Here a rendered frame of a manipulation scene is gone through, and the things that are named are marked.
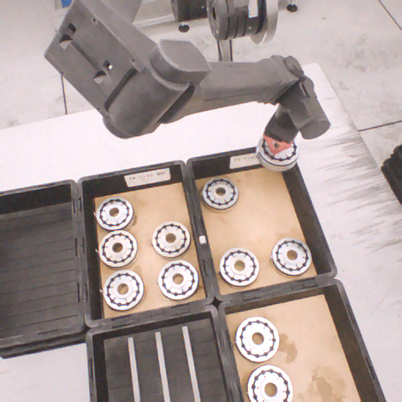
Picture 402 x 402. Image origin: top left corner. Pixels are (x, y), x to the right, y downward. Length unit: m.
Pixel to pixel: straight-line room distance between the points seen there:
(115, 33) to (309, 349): 0.83
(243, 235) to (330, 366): 0.38
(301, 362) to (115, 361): 0.45
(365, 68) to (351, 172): 1.53
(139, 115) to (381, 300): 0.98
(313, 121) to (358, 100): 1.89
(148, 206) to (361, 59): 2.12
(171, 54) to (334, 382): 0.83
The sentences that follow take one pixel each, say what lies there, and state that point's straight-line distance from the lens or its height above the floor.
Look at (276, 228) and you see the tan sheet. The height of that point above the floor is 0.83.
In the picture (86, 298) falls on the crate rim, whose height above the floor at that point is 0.92.
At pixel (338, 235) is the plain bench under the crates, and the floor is 0.70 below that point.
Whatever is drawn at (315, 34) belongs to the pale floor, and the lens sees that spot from 2.94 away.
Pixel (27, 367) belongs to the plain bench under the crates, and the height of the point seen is 0.70.
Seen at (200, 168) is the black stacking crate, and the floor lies 0.89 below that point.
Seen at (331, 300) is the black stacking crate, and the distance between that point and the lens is 0.98.
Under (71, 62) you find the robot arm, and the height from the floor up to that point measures 1.53.
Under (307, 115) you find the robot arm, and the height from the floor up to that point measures 1.26.
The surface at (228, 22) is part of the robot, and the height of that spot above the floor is 1.15.
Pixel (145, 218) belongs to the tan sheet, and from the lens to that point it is 1.05.
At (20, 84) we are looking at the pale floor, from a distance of 2.78.
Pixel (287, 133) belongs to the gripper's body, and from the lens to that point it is 0.82.
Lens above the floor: 1.78
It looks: 64 degrees down
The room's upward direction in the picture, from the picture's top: 2 degrees counter-clockwise
